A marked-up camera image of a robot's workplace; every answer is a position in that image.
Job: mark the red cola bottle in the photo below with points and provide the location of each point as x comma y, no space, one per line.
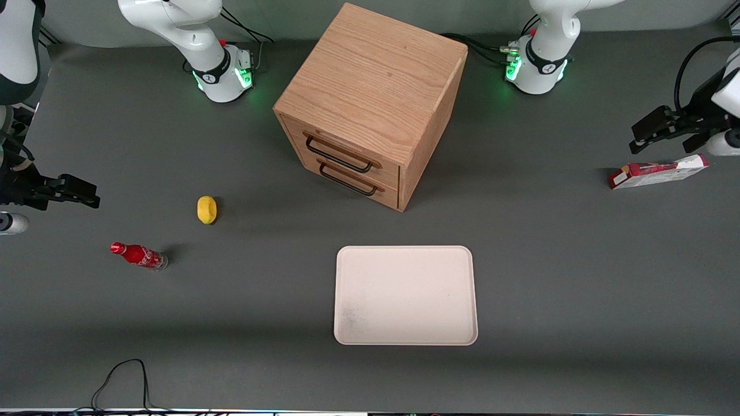
139,255

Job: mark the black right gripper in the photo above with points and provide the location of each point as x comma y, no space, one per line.
17,188

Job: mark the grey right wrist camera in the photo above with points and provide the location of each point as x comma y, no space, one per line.
11,223

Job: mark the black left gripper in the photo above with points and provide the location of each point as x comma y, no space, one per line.
698,123

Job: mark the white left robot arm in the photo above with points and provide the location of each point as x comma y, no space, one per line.
543,40

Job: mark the wooden drawer cabinet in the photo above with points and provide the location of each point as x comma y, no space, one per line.
376,81

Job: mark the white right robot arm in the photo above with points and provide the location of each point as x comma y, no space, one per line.
173,23

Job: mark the yellow lemon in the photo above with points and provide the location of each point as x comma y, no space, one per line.
207,209

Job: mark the red cookie box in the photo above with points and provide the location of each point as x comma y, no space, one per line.
656,173

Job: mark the cream rectangular tray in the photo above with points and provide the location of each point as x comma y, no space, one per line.
404,294

